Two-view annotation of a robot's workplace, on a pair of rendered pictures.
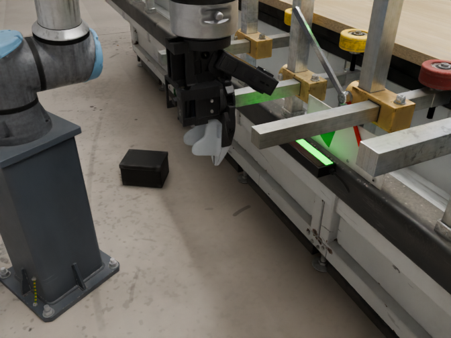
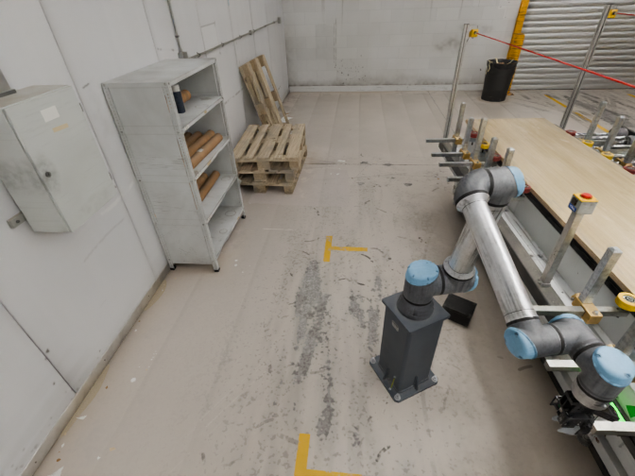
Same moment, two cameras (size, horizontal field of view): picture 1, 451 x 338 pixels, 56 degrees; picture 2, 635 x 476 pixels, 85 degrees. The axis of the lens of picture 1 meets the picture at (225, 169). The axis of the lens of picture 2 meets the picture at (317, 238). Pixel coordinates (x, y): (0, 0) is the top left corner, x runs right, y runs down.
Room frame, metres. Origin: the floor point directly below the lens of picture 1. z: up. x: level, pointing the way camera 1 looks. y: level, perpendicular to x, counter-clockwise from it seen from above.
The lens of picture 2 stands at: (-0.23, 0.44, 1.99)
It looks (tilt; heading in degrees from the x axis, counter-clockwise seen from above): 36 degrees down; 29
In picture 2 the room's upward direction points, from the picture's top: 2 degrees counter-clockwise
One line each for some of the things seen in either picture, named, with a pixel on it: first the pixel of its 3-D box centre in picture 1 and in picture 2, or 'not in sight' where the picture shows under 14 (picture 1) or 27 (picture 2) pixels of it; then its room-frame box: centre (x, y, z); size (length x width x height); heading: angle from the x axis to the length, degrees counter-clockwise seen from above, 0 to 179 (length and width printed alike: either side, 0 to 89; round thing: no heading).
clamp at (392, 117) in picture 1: (378, 104); not in sight; (0.75, -0.29, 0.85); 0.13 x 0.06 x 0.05; 25
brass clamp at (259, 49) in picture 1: (252, 42); (585, 308); (1.20, -0.08, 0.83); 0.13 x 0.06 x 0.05; 25
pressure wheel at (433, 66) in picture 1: (437, 91); not in sight; (0.79, -0.42, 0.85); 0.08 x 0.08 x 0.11
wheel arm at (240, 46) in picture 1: (235, 47); (573, 311); (1.16, -0.03, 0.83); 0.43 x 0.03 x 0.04; 115
